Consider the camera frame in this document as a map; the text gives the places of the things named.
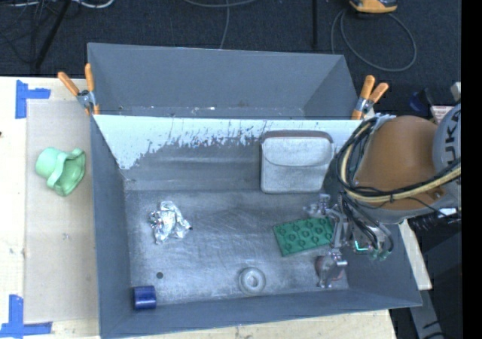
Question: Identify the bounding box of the pale cardboard board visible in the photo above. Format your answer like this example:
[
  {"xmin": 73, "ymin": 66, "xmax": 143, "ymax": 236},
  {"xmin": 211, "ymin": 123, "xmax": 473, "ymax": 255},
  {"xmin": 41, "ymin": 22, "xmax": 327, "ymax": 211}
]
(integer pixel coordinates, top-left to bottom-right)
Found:
[{"xmin": 23, "ymin": 99, "xmax": 101, "ymax": 325}]

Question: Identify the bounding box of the crumpled silver foil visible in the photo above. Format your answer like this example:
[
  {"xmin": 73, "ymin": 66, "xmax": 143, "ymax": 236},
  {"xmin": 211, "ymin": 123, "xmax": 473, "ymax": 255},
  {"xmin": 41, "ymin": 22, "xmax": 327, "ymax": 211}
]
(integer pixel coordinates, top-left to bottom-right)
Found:
[{"xmin": 147, "ymin": 200, "xmax": 193, "ymax": 245}]

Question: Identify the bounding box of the brown round object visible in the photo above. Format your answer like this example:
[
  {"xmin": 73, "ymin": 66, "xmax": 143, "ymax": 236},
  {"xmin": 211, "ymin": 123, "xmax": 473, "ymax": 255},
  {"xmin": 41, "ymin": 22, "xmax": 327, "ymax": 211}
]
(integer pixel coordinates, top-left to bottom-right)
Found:
[{"xmin": 314, "ymin": 254, "xmax": 346, "ymax": 287}]

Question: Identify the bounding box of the grey fabric pouch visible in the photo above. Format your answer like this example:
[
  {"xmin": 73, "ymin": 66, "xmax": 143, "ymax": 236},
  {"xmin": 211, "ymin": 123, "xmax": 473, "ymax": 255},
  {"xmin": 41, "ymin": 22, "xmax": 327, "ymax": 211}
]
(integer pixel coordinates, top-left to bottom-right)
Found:
[{"xmin": 259, "ymin": 130, "xmax": 335, "ymax": 194}]

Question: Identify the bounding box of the grey metal bin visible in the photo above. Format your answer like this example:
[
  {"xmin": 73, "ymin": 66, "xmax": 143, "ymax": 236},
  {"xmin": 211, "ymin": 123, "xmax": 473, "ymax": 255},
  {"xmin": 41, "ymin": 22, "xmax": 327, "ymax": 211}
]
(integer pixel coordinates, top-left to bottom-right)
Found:
[{"xmin": 86, "ymin": 42, "xmax": 423, "ymax": 338}]

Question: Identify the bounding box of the clear glass round lid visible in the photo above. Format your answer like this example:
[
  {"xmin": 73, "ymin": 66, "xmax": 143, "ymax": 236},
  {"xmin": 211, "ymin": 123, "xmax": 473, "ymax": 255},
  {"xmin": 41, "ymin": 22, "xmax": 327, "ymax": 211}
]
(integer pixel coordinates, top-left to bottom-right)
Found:
[{"xmin": 237, "ymin": 267, "xmax": 267, "ymax": 295}]

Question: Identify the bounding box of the blue cylinder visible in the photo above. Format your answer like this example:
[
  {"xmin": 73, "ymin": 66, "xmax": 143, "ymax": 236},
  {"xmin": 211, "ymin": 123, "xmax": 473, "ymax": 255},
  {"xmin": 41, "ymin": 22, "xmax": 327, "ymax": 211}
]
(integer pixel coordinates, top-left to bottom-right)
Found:
[{"xmin": 131, "ymin": 285, "xmax": 157, "ymax": 311}]

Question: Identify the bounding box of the dark green flat block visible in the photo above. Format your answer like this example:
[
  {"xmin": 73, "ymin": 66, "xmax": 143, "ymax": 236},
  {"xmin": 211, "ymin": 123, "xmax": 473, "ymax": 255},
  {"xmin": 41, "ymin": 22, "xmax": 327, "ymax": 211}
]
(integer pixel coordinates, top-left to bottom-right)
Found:
[{"xmin": 272, "ymin": 216, "xmax": 336, "ymax": 258}]

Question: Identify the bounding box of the light green toy cup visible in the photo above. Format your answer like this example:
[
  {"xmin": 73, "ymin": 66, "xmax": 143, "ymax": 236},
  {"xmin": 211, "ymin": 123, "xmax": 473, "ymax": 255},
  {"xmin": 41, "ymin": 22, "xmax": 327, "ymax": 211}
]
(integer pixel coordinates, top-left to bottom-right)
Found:
[{"xmin": 35, "ymin": 146, "xmax": 87, "ymax": 197}]

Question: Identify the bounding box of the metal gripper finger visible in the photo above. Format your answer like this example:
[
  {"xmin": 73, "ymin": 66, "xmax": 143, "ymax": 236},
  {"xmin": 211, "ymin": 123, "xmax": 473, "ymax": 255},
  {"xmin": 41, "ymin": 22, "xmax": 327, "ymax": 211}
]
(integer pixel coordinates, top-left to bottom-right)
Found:
[
  {"xmin": 303, "ymin": 193, "xmax": 335, "ymax": 221},
  {"xmin": 317, "ymin": 249, "xmax": 349, "ymax": 289}
]

